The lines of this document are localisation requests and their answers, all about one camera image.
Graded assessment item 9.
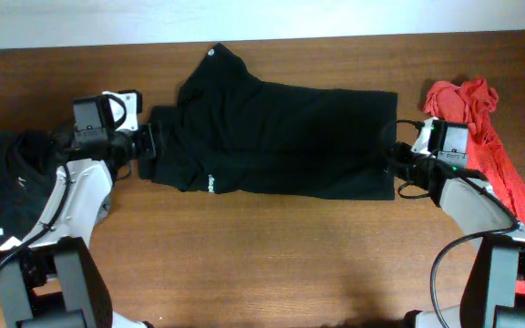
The black polo shirt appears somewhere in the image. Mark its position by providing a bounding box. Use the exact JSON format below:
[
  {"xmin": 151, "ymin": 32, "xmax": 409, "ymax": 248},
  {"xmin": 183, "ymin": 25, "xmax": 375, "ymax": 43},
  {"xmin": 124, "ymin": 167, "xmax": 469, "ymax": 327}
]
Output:
[{"xmin": 139, "ymin": 44, "xmax": 397, "ymax": 200}]

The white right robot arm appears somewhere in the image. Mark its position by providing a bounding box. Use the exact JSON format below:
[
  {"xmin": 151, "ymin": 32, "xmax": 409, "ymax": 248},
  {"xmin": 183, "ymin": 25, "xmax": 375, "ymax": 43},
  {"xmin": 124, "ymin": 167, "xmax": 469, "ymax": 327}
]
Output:
[{"xmin": 384, "ymin": 142, "xmax": 525, "ymax": 327}]

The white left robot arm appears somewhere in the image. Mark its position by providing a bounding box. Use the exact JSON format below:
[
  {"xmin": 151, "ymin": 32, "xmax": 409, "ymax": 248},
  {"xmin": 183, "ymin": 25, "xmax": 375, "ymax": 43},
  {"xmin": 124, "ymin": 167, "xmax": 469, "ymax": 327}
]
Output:
[{"xmin": 0, "ymin": 128, "xmax": 154, "ymax": 327}]

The red crumpled garment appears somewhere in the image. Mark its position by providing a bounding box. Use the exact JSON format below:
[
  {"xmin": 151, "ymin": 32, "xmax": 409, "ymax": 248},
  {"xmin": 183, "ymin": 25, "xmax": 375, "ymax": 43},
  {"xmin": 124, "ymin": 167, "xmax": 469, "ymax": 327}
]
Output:
[{"xmin": 423, "ymin": 77, "xmax": 525, "ymax": 224}]

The navy hoodie with white letters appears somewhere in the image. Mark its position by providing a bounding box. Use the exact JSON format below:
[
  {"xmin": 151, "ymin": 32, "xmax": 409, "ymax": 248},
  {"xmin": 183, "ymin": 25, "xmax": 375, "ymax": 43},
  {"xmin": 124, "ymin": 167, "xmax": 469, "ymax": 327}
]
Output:
[{"xmin": 0, "ymin": 130, "xmax": 67, "ymax": 246}]

